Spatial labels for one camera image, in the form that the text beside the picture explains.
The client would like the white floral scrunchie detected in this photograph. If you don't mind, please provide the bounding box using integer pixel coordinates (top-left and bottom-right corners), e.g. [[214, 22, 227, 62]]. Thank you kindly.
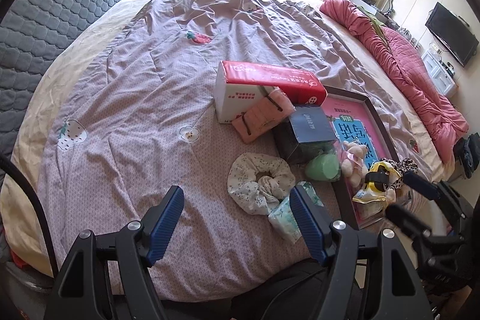
[[227, 153, 295, 215]]

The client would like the dark tray with pink book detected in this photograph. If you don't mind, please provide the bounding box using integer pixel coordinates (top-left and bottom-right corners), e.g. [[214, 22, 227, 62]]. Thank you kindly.
[[321, 86, 399, 229]]

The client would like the lilac strawberry bed sheet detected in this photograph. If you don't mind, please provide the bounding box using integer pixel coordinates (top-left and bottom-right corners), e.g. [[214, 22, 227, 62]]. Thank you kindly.
[[37, 0, 431, 301]]

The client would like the white cabinet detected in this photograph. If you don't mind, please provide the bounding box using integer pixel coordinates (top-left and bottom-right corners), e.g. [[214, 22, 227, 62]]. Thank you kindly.
[[422, 51, 458, 99]]

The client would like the pink face masks pack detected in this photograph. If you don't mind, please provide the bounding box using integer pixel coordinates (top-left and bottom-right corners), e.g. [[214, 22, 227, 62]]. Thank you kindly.
[[232, 88, 295, 144]]

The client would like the pink quilted blanket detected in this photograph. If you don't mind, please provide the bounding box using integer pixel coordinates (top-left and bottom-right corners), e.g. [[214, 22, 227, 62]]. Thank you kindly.
[[320, 0, 470, 164]]

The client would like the green sponge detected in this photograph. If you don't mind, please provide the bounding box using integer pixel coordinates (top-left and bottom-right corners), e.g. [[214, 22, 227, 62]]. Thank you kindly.
[[305, 149, 341, 182]]

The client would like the green pattern tissue pack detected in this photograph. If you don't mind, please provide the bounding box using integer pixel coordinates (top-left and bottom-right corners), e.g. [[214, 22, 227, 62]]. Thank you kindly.
[[268, 181, 324, 244]]

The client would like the grey quilted headboard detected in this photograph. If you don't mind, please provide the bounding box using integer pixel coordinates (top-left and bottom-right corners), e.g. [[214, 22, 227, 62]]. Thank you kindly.
[[1, 0, 120, 156]]

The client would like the dark blue box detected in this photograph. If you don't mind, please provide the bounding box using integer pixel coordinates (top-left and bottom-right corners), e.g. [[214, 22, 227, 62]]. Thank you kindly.
[[272, 106, 337, 165]]

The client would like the plush bear toy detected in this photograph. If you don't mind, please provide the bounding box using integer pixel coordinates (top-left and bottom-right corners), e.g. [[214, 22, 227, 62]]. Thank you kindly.
[[340, 140, 368, 189]]

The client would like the black television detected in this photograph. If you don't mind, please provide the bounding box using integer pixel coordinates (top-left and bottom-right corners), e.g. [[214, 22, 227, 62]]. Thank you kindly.
[[425, 2, 479, 67]]

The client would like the black cable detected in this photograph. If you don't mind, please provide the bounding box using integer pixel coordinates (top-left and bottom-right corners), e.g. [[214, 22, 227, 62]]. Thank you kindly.
[[0, 153, 60, 278]]

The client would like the red white tissue box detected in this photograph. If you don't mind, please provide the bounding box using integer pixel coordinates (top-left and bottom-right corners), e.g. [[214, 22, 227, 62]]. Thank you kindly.
[[214, 60, 327, 124]]

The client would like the yellow black snack packet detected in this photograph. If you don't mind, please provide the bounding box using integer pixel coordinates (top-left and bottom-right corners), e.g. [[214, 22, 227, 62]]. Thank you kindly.
[[352, 159, 402, 220]]

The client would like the leopard print scrunchie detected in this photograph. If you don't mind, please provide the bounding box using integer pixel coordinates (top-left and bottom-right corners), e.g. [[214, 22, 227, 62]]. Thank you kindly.
[[390, 158, 418, 190]]

